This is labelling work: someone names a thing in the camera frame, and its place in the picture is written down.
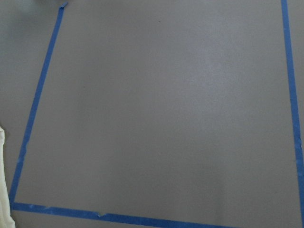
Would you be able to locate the yellow long-sleeve California shirt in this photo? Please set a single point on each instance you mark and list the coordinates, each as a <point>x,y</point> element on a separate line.
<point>6,221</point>

